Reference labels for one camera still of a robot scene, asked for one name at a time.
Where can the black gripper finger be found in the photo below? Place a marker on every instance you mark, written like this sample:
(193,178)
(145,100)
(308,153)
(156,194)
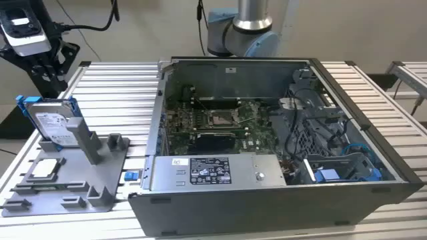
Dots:
(68,55)
(36,72)

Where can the hard disk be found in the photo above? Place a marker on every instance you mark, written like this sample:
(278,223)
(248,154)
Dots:
(49,120)

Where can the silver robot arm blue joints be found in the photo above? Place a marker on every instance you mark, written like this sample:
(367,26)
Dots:
(250,15)

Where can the grey disk bay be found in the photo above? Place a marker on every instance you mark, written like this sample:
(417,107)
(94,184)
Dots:
(347,165)

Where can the large black background object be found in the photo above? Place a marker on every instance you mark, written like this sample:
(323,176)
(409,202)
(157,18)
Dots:
(14,120)

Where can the silver CPU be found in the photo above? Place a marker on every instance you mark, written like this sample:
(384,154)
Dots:
(44,167)

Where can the grey parts rack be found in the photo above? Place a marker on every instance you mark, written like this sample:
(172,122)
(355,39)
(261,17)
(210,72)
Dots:
(73,175)

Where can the metal locking lever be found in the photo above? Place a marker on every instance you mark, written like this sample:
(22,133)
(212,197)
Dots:
(202,103)

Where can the black RAM slot row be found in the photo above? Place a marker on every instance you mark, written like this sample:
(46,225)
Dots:
(216,99)

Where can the blue case latch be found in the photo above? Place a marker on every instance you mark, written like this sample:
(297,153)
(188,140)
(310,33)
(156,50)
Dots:
(130,175)

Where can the CPU socket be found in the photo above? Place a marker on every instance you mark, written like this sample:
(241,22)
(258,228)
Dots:
(222,117)

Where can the small white sticker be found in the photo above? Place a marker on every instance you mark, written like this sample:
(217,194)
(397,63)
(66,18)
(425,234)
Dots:
(178,161)

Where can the black expansion slot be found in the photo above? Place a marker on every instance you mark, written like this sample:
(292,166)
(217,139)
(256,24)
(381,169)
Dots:
(220,129)

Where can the black graphics card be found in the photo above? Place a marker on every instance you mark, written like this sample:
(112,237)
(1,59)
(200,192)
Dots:
(214,142)

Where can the black power supply label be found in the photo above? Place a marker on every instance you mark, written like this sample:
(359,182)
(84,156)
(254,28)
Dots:
(209,170)

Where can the green motherboard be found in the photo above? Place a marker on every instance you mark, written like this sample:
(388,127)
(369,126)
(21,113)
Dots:
(260,140)

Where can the silver power supply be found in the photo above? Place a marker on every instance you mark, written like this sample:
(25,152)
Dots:
(246,172)

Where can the grey metal drive cage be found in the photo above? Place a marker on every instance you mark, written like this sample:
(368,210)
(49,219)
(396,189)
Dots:
(313,130)

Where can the open grey PC case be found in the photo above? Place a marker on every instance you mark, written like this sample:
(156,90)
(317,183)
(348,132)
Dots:
(233,212)

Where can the small black box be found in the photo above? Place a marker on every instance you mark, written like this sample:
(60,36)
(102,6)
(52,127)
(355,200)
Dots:
(381,82)

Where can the neighbouring metal slat table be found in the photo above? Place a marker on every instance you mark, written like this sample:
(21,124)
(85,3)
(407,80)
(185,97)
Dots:
(411,72)

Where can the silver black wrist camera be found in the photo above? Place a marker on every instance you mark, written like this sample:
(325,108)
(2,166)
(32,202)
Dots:
(24,37)

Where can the black white wall sticker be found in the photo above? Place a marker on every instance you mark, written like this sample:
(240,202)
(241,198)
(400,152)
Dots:
(230,70)

